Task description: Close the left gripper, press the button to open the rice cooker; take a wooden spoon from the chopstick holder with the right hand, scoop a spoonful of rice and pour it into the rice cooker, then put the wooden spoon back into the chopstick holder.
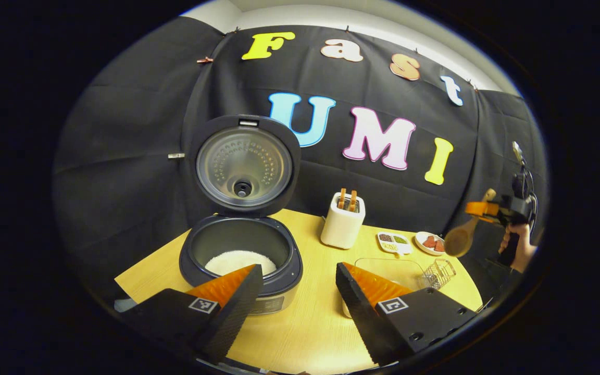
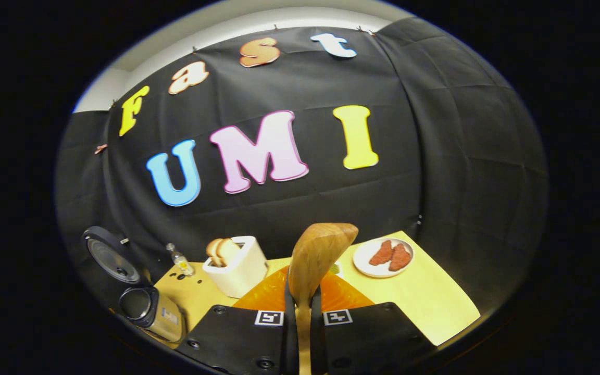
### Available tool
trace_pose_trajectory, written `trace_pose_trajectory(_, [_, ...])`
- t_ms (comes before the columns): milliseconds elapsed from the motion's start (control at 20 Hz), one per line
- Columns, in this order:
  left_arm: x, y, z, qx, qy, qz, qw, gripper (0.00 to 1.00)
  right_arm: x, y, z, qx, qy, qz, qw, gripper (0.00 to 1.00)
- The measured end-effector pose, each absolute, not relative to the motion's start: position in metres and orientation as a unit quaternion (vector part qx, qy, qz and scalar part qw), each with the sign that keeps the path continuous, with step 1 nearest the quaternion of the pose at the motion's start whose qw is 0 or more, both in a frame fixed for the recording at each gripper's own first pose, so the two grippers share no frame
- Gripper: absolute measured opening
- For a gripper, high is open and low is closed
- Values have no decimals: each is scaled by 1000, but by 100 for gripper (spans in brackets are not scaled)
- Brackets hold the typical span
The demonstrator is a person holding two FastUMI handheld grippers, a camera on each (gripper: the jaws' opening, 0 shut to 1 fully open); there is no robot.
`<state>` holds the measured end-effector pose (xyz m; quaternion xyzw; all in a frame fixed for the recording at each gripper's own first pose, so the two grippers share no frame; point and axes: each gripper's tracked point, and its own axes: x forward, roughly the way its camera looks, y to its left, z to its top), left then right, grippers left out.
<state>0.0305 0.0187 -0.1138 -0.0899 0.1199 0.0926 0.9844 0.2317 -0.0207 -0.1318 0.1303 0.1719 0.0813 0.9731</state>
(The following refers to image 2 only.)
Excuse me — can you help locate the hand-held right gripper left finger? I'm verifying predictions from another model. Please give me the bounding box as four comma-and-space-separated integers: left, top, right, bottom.
175, 266, 301, 375

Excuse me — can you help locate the white round plate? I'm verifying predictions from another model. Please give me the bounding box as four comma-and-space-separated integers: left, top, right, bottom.
353, 237, 415, 278

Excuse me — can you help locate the black backdrop cloth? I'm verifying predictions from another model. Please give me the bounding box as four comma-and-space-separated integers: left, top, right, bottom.
55, 16, 548, 313

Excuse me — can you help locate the small glass bottle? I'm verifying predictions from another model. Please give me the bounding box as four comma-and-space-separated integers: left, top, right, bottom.
166, 243, 195, 277

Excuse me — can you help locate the toast bread slice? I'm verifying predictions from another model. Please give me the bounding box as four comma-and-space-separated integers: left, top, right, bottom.
206, 239, 225, 267
217, 238, 241, 266

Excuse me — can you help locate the wooden spoon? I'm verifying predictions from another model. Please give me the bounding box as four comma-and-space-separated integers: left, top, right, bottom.
288, 223, 359, 375

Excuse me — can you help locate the white toaster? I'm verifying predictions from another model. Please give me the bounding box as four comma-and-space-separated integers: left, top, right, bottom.
202, 235, 269, 299

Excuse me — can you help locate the red meat slice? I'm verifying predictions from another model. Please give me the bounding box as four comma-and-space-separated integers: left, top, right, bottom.
389, 243, 412, 272
369, 240, 393, 266

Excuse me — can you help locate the black rice cooker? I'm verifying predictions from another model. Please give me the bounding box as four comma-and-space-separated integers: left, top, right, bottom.
82, 226, 186, 343

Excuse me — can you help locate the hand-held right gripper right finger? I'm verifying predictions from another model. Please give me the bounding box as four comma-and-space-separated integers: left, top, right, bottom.
310, 271, 436, 375

